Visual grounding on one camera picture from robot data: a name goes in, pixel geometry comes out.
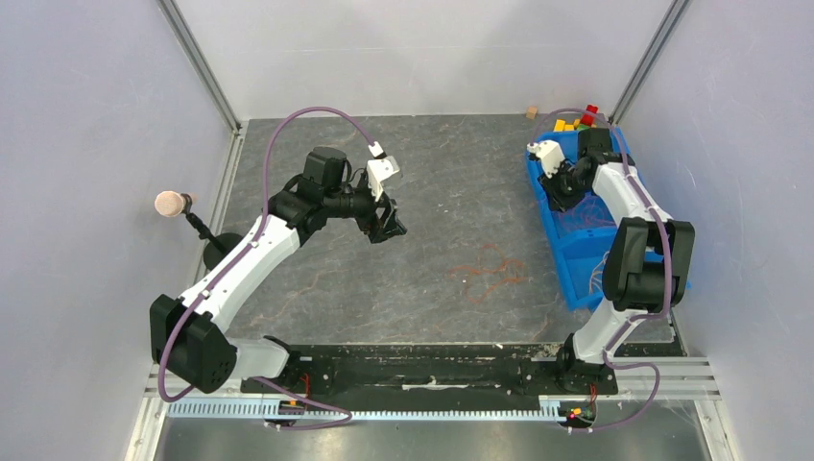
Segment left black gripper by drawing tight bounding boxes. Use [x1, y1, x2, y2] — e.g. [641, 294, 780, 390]
[323, 173, 406, 244]

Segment orange cable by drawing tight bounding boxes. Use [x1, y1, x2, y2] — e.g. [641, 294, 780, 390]
[447, 244, 529, 303]

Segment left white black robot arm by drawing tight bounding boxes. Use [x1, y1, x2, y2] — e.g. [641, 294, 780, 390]
[150, 145, 406, 396]

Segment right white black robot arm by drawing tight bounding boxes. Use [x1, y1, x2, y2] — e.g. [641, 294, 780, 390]
[527, 128, 695, 394]

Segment blue plastic bin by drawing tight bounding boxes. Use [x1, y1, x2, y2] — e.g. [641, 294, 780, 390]
[525, 131, 616, 310]

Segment yellow toy block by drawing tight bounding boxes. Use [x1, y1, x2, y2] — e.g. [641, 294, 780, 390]
[553, 119, 576, 133]

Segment red toy block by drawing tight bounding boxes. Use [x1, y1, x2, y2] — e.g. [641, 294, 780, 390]
[580, 105, 598, 128]

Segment pink microphone on stand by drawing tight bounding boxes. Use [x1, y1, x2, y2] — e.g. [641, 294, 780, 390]
[154, 190, 243, 270]

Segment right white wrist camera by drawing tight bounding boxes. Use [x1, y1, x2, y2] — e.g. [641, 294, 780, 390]
[527, 140, 565, 179]

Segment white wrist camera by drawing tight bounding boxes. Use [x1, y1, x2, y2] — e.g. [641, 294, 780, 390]
[366, 141, 403, 203]
[527, 140, 565, 179]

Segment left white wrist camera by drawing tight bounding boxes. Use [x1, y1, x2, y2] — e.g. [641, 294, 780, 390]
[366, 141, 403, 203]

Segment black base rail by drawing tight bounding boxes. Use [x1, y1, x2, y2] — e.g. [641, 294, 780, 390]
[274, 343, 618, 412]

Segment right aluminium corner post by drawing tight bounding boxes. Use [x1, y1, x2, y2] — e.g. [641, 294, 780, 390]
[610, 0, 691, 123]

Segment aluminium corner post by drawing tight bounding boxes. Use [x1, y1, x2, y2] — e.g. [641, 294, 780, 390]
[610, 0, 691, 123]
[156, 0, 242, 133]

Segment white toothed cable duct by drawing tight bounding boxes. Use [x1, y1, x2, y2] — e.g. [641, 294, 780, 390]
[167, 398, 566, 423]

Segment left aluminium corner post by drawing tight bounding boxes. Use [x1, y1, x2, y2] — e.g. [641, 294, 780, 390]
[156, 0, 242, 133]

